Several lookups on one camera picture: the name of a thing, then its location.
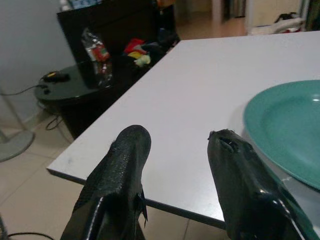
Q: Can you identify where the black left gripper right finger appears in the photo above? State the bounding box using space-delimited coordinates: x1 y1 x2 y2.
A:
207 128 318 240

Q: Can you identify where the clear plastic bag with snacks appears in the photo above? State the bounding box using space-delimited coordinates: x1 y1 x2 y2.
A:
80 27 113 87

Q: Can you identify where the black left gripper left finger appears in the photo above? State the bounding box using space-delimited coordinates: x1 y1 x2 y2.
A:
60 124 152 240

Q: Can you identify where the round black glass side table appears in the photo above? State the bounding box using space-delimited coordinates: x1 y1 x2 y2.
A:
34 60 114 101

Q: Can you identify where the teal green plate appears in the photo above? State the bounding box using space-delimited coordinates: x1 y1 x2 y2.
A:
242 79 320 191

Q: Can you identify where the white rectangular table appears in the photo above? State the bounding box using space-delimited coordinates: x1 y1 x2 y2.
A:
46 29 320 240

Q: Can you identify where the pile of clothes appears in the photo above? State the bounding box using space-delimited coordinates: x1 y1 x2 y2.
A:
250 12 305 36

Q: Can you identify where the black power cable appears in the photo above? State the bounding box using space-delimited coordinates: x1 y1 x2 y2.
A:
0 84 46 96

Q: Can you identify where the black and yellow device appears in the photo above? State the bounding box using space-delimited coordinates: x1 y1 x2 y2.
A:
43 71 70 82

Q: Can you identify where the pile of colourful toys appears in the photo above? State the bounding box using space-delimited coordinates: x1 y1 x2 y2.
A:
123 37 161 67

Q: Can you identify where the black cabinet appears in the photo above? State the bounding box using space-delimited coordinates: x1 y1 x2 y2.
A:
56 2 181 140

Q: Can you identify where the black floor cable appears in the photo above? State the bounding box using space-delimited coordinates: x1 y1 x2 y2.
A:
0 232 46 240

